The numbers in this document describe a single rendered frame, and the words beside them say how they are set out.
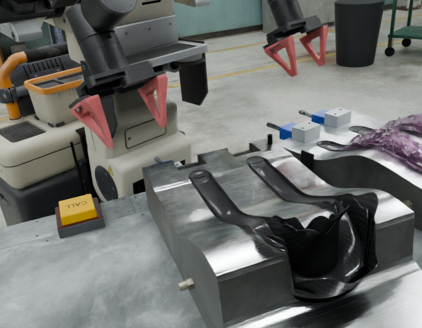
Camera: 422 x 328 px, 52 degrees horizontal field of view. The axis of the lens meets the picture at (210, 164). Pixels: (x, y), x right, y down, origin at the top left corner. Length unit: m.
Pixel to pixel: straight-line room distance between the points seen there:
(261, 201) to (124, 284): 0.24
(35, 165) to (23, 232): 0.41
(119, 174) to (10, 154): 0.33
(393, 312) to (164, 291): 0.31
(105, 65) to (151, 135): 0.47
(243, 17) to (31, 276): 6.19
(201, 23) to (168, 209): 5.85
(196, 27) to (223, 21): 0.43
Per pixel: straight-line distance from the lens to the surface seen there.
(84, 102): 0.62
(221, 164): 0.77
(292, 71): 0.91
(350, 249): 0.58
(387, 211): 0.57
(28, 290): 0.73
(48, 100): 1.28
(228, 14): 6.62
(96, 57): 0.65
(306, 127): 0.93
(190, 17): 6.38
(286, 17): 0.93
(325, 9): 6.87
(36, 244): 0.82
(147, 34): 1.01
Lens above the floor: 1.24
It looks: 27 degrees down
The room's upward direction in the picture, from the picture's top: 5 degrees counter-clockwise
